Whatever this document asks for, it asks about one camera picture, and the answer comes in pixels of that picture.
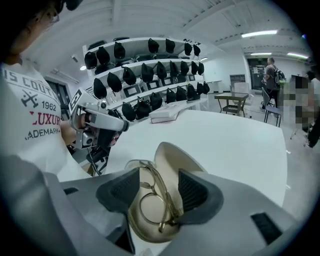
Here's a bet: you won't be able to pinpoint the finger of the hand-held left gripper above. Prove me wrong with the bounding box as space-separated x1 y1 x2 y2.
86 109 130 132
96 128 119 151

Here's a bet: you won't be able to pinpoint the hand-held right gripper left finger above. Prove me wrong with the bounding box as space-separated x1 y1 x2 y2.
59 166 140 255

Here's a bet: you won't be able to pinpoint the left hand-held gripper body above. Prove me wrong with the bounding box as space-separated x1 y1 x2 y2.
68 87 108 150

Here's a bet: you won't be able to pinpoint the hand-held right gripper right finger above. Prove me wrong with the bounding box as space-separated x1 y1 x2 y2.
159 168 300 256

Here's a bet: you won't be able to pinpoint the wire-frame eyeglasses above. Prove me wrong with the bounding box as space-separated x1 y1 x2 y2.
124 159 185 233

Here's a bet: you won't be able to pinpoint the beige glasses case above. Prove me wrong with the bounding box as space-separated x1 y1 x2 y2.
126 141 209 244

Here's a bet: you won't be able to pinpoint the person's left forearm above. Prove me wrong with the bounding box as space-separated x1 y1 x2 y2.
59 119 77 148

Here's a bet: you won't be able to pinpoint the person's left hand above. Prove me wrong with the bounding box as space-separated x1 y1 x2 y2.
76 113 88 131

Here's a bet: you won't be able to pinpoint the person's white printed shirt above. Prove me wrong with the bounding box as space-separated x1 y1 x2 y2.
0 58 92 181

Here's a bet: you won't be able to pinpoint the grey cover book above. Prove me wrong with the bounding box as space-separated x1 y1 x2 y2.
149 104 186 119

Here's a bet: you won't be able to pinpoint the row of black bags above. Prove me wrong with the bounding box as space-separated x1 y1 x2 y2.
84 37 211 121

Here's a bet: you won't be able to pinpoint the white shelving rack with bags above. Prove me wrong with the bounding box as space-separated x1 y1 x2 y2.
82 37 211 121

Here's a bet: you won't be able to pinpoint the person's head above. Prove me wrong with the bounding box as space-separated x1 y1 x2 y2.
0 0 61 63

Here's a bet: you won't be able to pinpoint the small dark metal table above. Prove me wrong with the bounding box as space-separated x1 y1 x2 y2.
214 91 254 118

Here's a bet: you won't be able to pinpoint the dark grey chair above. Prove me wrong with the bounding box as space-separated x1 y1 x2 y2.
260 86 284 128

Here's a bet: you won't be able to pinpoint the grey cabinet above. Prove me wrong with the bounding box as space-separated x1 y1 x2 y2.
229 74 246 88

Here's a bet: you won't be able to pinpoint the dark double door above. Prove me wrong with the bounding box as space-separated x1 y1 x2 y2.
247 57 270 91

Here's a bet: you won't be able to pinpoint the black head-worn camera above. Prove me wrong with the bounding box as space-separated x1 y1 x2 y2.
63 0 85 11

